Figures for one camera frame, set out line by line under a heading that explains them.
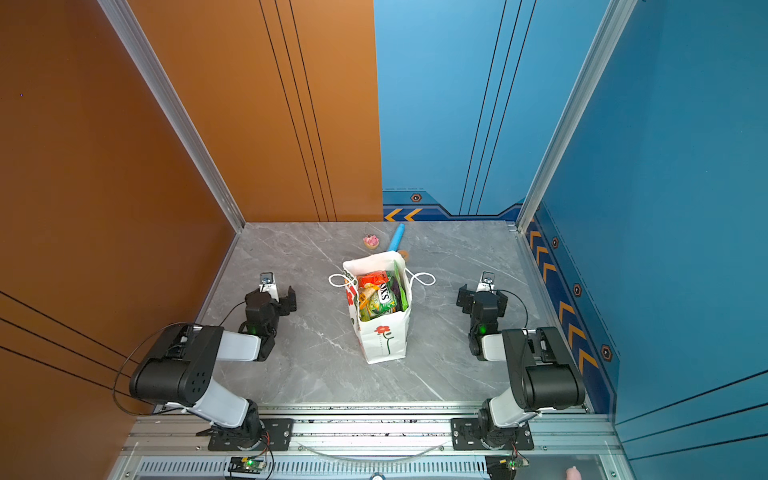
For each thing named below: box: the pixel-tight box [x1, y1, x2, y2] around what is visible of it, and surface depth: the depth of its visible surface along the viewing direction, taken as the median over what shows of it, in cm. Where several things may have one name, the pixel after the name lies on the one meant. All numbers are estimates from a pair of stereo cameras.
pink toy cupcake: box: [363, 235, 379, 249], surface depth 114 cm
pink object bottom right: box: [566, 465, 582, 480], surface depth 68 cm
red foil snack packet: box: [357, 271, 388, 289], surface depth 80 cm
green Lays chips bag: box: [394, 260, 409, 311], surface depth 75 cm
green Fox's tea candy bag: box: [370, 282, 397, 318], surface depth 77 cm
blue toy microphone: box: [388, 223, 405, 252], surface depth 115 cm
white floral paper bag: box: [328, 251, 436, 365], surface depth 78 cm
